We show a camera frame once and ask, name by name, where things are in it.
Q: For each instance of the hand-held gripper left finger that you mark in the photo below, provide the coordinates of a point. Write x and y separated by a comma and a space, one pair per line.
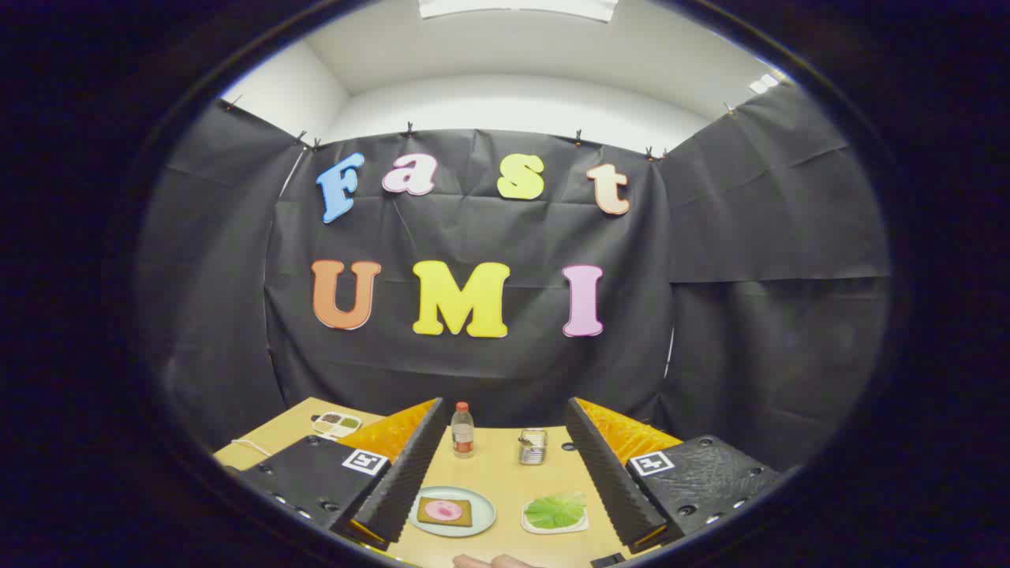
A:
406, 481

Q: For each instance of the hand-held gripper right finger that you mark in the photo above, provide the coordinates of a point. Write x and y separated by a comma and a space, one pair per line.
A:
607, 481

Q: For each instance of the green lettuce leaf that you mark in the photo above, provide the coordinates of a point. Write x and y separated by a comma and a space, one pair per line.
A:
555, 511

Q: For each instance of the pink ham slice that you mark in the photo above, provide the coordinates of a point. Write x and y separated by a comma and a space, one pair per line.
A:
443, 510

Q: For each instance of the brown toast slice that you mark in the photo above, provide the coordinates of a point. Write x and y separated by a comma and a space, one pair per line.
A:
468, 514

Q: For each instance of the clear plastic bottle red cap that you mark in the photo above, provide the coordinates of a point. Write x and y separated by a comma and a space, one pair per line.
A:
463, 438

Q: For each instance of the pale green round plate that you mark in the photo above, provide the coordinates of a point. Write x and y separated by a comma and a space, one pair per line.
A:
483, 513

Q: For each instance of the white divided seasoning tray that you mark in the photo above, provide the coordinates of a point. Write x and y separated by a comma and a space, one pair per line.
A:
337, 424

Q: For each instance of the white square plate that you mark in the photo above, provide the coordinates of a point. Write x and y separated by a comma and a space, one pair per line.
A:
529, 528

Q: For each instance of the small ceiling light panel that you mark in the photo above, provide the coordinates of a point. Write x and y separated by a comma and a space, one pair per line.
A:
764, 83

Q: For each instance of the large ceiling light panel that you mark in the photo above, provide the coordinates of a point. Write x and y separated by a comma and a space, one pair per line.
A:
517, 7

